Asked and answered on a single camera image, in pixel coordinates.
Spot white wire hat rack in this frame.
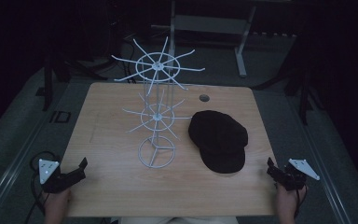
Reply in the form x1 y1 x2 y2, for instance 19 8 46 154
111 36 206 169

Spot black cable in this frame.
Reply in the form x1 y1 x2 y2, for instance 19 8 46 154
23 150 57 224
293 185 308 218

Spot black stand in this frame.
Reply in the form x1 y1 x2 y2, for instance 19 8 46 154
255 36 324 126
42 18 109 112

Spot person's left hand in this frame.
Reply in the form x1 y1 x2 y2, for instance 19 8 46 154
42 188 72 224

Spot black cap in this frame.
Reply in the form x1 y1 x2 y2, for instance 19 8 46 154
187 109 249 175

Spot white metal table frame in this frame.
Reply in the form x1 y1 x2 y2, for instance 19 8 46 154
151 0 293 78

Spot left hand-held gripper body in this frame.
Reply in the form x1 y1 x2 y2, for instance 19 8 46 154
38 159 87 194

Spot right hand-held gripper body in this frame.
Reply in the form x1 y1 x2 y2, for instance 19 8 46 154
267 158 321 191

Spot person's right hand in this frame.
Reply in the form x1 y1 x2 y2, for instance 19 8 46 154
275 183 310 224

